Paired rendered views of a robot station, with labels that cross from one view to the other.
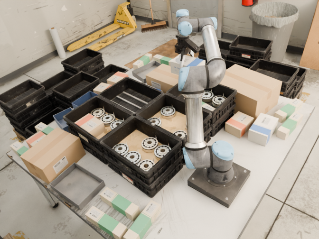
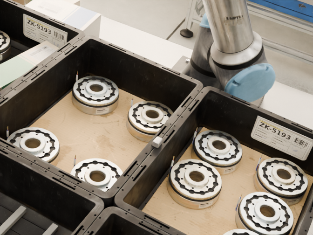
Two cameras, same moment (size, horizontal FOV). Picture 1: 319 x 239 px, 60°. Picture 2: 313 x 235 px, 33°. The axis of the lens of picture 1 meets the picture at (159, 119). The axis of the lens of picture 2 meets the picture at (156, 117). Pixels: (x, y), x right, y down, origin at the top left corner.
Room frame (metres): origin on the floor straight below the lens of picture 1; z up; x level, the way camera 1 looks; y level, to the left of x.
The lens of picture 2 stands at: (1.61, 0.68, 1.59)
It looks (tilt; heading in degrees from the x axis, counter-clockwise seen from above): 40 degrees down; 243
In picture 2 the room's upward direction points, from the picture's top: 12 degrees clockwise
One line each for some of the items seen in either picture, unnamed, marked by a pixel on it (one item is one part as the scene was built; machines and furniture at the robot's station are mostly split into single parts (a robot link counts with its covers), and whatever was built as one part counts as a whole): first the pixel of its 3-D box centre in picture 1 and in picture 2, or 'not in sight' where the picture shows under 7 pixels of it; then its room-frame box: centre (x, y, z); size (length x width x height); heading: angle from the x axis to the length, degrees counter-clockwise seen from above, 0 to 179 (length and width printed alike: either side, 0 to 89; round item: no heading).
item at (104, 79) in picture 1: (110, 87); not in sight; (2.74, 0.52, 0.31); 0.40 x 0.30 x 0.34; 136
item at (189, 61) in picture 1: (187, 66); not in sight; (1.64, -0.24, 1.09); 0.20 x 0.12 x 0.09; 46
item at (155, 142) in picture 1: (149, 142); (195, 178); (1.20, 0.08, 0.86); 0.10 x 0.10 x 0.01
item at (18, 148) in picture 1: (24, 152); not in sight; (1.40, 0.96, 0.73); 0.24 x 0.06 x 0.06; 47
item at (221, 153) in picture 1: (220, 154); (221, 39); (0.98, -0.30, 0.91); 0.13 x 0.12 x 0.14; 87
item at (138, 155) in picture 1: (132, 157); (266, 213); (1.10, 0.19, 0.86); 0.10 x 0.10 x 0.01
